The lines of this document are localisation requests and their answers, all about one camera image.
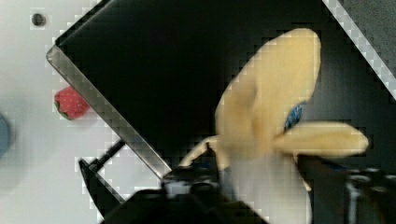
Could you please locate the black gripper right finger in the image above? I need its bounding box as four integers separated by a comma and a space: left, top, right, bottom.
297, 155, 396, 224

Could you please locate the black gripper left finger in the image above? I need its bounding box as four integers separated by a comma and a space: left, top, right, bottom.
102, 147, 268, 224

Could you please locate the yellow plush peeled banana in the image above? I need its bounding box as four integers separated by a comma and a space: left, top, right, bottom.
180, 28, 369, 224

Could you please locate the silver black toaster oven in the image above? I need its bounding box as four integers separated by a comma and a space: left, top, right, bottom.
46, 0, 396, 218

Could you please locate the red plush strawberry near oven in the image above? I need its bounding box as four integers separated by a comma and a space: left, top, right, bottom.
54, 87, 90, 120

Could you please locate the blue plastic cup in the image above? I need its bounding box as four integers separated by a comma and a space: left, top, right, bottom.
0, 116, 10, 156

